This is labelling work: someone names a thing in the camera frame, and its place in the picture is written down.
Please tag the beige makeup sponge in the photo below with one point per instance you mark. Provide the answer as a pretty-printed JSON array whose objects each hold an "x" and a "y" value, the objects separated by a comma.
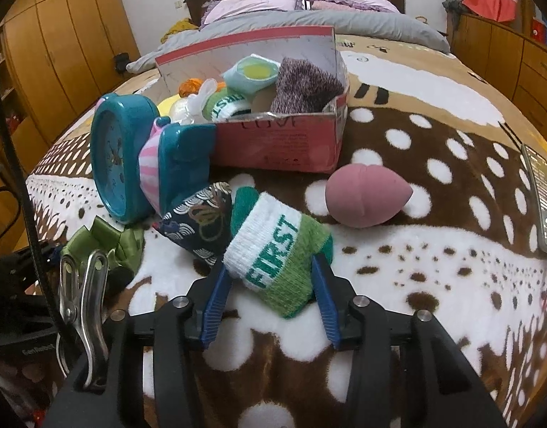
[{"x": 262, "y": 100}]

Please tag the purple knit sock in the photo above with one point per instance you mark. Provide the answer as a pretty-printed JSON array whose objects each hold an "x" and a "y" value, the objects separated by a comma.
[{"x": 302, "y": 87}]

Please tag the lilac pillow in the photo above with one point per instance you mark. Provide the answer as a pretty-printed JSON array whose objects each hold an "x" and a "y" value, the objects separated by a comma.
[
  {"x": 222, "y": 9},
  {"x": 348, "y": 5}
]

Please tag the wooden dresser cabinet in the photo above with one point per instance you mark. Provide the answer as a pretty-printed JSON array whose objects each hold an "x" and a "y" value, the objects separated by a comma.
[{"x": 512, "y": 63}]

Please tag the dark patterned pouch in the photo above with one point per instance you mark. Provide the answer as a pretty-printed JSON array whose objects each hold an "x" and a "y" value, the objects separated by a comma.
[{"x": 201, "y": 223}]

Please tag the orange fabric flower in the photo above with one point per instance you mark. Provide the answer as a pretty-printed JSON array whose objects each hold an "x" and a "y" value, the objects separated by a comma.
[{"x": 192, "y": 86}]

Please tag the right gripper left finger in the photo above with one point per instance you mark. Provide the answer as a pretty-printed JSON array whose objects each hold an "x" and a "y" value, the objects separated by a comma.
[{"x": 221, "y": 285}]

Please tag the yellow sponge block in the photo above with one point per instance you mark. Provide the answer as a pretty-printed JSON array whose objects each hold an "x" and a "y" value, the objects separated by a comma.
[{"x": 165, "y": 106}]

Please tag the red cup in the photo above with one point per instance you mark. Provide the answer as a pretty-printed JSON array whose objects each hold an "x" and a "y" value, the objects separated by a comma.
[{"x": 539, "y": 30}]

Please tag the pink makeup sponge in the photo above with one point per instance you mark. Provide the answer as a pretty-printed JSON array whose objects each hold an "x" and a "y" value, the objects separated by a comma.
[{"x": 361, "y": 196}]

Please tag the light blue sock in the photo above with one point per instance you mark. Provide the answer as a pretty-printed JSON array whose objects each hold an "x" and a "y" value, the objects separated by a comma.
[{"x": 251, "y": 74}]

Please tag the metal spring clip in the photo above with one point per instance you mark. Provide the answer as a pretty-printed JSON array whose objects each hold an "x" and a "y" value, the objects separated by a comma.
[{"x": 81, "y": 294}]

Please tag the right lilac pillow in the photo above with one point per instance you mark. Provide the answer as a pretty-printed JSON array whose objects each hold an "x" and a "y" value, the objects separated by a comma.
[{"x": 348, "y": 5}]

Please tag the green white sock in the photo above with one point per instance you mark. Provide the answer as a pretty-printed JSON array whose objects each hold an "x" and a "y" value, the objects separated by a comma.
[
  {"x": 272, "y": 248},
  {"x": 226, "y": 104}
]

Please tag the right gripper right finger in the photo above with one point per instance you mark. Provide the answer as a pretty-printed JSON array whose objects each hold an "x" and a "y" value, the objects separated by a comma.
[{"x": 322, "y": 279}]

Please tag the pink striped teal toy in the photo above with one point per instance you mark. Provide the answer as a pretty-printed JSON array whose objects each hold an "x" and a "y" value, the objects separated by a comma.
[{"x": 174, "y": 162}]

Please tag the pink cardboard shoe box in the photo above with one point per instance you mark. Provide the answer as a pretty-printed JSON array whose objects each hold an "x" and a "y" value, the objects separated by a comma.
[{"x": 309, "y": 142}]

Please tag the yellow knitted cloth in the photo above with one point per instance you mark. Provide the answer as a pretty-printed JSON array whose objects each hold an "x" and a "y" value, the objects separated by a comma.
[{"x": 180, "y": 26}]

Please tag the black bag on wardrobe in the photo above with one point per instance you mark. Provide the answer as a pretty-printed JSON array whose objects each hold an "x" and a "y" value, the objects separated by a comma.
[{"x": 121, "y": 60}]

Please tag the wooden wardrobe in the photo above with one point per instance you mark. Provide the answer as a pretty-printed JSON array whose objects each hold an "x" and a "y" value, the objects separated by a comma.
[{"x": 60, "y": 55}]

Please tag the left lilac pillow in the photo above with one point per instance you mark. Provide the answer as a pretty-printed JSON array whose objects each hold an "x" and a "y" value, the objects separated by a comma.
[{"x": 222, "y": 9}]

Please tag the teal alarm clock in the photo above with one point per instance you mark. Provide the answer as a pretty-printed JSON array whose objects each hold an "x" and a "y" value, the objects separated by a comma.
[{"x": 119, "y": 130}]

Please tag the brown polka dot blanket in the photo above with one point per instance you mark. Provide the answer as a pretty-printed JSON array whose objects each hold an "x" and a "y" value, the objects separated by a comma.
[{"x": 465, "y": 247}]

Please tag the dark clothes pile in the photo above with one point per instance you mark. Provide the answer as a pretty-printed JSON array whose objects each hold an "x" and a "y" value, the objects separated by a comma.
[{"x": 455, "y": 9}]

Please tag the smartphone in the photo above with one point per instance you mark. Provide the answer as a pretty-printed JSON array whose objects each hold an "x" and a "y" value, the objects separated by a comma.
[{"x": 536, "y": 166}]

